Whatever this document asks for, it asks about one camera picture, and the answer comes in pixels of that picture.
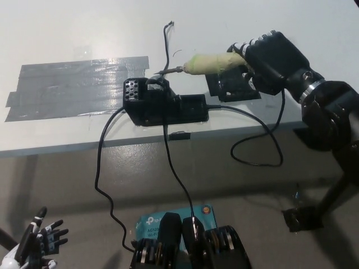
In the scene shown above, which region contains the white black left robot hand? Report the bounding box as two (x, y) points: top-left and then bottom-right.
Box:
(0, 206), (70, 269)

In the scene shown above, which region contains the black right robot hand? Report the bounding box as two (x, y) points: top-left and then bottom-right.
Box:
(226, 29), (326, 102)

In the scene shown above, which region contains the soldering iron with taped handle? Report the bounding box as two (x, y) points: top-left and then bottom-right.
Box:
(153, 52), (247, 76)

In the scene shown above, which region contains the black robot torso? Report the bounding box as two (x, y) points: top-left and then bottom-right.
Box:
(130, 212), (252, 269)

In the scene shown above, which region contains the black square tray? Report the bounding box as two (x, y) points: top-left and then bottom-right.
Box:
(204, 66), (261, 103)

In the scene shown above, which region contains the small black tape strip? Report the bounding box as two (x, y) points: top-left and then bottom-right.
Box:
(169, 131), (191, 141)

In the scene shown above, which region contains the black fixture block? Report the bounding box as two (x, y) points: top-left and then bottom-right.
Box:
(123, 74), (210, 127)

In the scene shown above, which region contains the teal tp-link box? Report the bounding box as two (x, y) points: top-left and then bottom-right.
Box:
(136, 204), (219, 247)

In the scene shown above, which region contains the black stand leg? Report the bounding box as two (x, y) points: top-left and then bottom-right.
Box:
(315, 170), (359, 222)

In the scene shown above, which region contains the black floor tape under stand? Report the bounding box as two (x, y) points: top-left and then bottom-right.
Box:
(282, 206), (325, 233)

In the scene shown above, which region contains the black soldering iron cable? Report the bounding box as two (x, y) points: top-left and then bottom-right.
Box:
(206, 88), (287, 168)

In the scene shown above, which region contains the thick black power cable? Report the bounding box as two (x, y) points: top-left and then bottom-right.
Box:
(94, 109), (137, 252)

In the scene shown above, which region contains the thin black wire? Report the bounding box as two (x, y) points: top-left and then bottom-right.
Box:
(163, 21), (197, 225)

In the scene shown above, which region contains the grey duct tape patch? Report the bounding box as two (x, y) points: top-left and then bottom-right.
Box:
(4, 55), (150, 123)

